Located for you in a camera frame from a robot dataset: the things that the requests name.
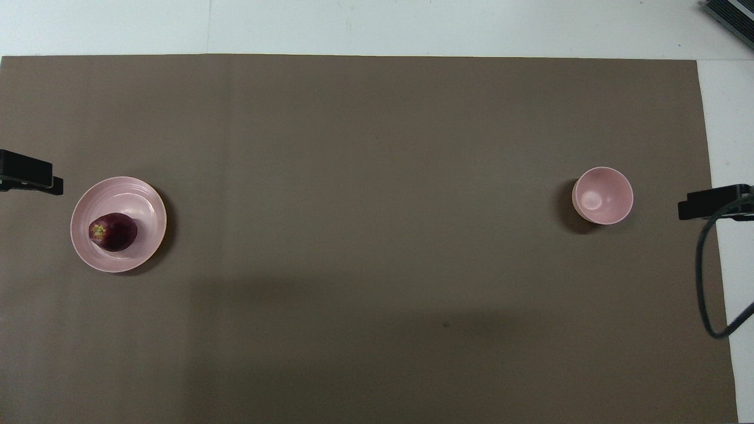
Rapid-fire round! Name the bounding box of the dark red apple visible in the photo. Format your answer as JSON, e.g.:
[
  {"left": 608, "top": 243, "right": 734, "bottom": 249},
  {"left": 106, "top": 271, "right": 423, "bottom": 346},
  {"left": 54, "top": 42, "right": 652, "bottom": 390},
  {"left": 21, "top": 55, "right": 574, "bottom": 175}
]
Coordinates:
[{"left": 88, "top": 213, "right": 138, "bottom": 253}]

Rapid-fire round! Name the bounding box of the pink bowl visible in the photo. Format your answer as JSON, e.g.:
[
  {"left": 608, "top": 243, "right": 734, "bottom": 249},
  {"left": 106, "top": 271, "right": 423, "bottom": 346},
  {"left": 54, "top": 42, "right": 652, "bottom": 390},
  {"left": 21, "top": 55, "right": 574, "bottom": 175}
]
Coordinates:
[{"left": 571, "top": 166, "right": 634, "bottom": 226}]

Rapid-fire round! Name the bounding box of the pink plate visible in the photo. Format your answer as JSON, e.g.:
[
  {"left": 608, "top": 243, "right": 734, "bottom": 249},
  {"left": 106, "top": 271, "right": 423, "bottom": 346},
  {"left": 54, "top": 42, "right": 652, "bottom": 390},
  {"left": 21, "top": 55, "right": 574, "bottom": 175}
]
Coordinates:
[{"left": 70, "top": 176, "right": 168, "bottom": 273}]

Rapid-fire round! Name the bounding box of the grey ribbed device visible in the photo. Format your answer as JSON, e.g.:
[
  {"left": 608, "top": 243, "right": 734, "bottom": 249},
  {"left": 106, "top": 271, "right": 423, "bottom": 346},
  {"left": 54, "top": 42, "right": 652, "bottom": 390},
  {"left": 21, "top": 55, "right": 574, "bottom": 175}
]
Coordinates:
[{"left": 701, "top": 0, "right": 754, "bottom": 51}]

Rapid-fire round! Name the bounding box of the brown table mat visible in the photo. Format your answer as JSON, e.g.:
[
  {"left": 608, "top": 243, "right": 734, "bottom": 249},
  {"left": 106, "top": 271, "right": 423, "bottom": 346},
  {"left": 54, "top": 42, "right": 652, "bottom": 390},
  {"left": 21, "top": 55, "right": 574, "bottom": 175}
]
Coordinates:
[{"left": 0, "top": 54, "right": 740, "bottom": 424}]

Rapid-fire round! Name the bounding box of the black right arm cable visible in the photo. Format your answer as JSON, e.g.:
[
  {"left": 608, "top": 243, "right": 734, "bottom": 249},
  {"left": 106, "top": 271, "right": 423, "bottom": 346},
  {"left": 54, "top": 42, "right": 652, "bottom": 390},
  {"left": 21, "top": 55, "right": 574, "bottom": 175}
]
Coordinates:
[{"left": 695, "top": 197, "right": 754, "bottom": 340}]

